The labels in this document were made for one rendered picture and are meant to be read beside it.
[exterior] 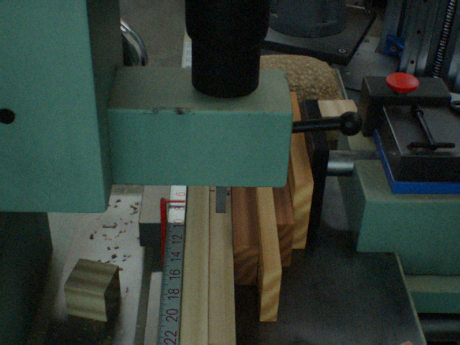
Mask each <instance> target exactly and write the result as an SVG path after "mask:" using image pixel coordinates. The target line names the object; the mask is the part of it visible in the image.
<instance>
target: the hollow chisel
mask: <svg viewBox="0 0 460 345"><path fill-rule="evenodd" d="M226 210H227V186H216V213H226Z"/></svg>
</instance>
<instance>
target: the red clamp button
mask: <svg viewBox="0 0 460 345"><path fill-rule="evenodd" d="M386 84H387V86H388V87H389V88H391V89H392V90H394V91H396V92H401V93H408V92H412V91H414V90H416V89H417V88H418V84H419V82H418V80H417V79H416V78H415V77H414V76H412V75H409V74H406V73H394V74H391V75H389V76H387V79H386Z"/></svg>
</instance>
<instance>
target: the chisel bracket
mask: <svg viewBox="0 0 460 345"><path fill-rule="evenodd" d="M293 118H294V112H293V108H292V101H291V97H290V90H289V86H288V79H287V75H286V72H285V71H284V70H275V69H260V70H259V85H258V87H257V89H256V90H255V91H254V92H252V93H250V94H248V95H246V96H243V97H237V98H228V99H225V98H217V97H211V96H208V95H206V94H203V93H201V92H199V91H198V90H196V89H195V88H194V87H193V85H192V68H183V67H152V66H117V69H116V74H115V78H114V83H113V86H112V90H111V93H110V98H109V101H108V104H107V122H108V131H109V139H110V155H111V163H112V179H113V184H112V185H148V186H231V187H273V188H282V187H284V186H285V185H286V183H287V177H288V165H289V158H290V145H291V138H292V125H293Z"/></svg>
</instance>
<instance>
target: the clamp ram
mask: <svg viewBox="0 0 460 345"><path fill-rule="evenodd" d="M313 119H322V116H321V113H320V108H319V105H318V100H316V99H303V103H302V110H301V120H313ZM304 136H305V142H306V146H307V152H308V156H309V163H310V166H311V173H312V177H313V181H314V187H313V192H312V198H311V208H310V213H309V224H308V229H318V227H319V224H320V215H321V210H322V202H323V196H324V187H325V182H326V177H351V176H352V173H353V165H354V163H355V161H356V160H358V159H368V160H380V157H379V153H378V151H330V149H329V144H328V141H327V136H326V133H325V131H318V132H308V133H304Z"/></svg>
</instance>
